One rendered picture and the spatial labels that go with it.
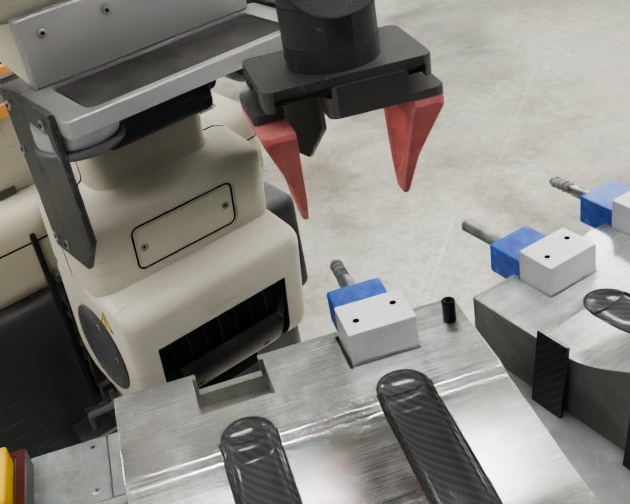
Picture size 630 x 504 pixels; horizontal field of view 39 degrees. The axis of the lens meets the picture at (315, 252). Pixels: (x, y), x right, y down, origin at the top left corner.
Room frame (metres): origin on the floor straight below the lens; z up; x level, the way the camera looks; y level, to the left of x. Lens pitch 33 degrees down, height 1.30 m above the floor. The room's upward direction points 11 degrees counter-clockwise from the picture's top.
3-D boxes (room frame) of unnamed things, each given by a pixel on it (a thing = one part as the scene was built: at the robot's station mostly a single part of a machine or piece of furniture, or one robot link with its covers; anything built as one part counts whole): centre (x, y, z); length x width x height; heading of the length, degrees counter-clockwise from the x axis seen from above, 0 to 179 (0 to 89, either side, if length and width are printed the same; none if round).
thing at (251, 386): (0.48, 0.07, 0.87); 0.05 x 0.05 x 0.04; 10
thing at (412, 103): (0.51, -0.05, 1.05); 0.07 x 0.07 x 0.09; 10
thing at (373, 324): (0.55, -0.03, 0.89); 0.13 x 0.05 x 0.05; 10
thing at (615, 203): (0.68, -0.27, 0.86); 0.13 x 0.05 x 0.05; 27
